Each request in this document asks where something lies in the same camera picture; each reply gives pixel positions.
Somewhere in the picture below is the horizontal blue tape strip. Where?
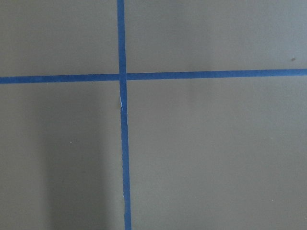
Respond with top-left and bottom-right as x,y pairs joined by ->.
0,69 -> 307,84

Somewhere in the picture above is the vertical blue tape strip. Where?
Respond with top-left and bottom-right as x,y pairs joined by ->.
117,0 -> 132,230

